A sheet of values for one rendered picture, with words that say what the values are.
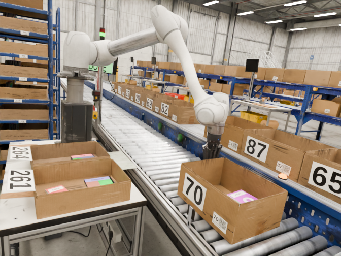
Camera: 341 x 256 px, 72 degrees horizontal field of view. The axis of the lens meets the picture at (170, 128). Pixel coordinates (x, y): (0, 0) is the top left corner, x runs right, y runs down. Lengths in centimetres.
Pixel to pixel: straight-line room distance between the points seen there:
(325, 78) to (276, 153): 514
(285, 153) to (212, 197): 51
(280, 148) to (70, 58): 133
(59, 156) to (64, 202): 59
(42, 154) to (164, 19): 104
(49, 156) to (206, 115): 100
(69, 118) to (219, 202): 109
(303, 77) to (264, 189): 564
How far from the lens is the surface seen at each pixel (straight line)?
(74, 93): 168
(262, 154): 144
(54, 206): 107
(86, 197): 108
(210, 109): 103
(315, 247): 120
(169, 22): 133
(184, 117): 219
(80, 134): 170
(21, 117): 267
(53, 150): 160
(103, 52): 172
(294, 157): 133
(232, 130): 160
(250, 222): 102
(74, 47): 163
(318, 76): 651
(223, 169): 137
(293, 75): 686
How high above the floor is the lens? 135
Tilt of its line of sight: 14 degrees down
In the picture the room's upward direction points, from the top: 7 degrees clockwise
